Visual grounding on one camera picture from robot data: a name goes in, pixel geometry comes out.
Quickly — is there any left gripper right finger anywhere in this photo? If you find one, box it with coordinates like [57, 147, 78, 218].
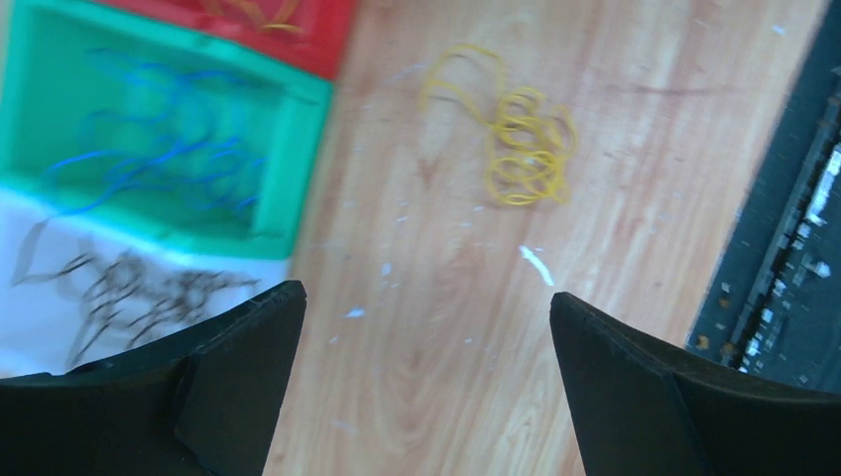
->
[550, 293, 840, 475]

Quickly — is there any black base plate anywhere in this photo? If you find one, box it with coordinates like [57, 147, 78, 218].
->
[685, 1, 840, 393]

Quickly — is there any white plastic bin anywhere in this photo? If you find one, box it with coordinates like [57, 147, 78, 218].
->
[1, 188, 291, 378]

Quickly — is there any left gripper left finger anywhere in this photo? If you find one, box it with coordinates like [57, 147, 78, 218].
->
[1, 281, 306, 476]

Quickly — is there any blue cable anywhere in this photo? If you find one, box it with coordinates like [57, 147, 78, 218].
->
[42, 49, 268, 218]

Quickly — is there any green plastic bin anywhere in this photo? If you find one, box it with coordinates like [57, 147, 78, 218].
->
[1, 1, 333, 260]

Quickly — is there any red plastic bin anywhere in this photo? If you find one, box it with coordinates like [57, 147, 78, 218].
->
[106, 0, 358, 81]

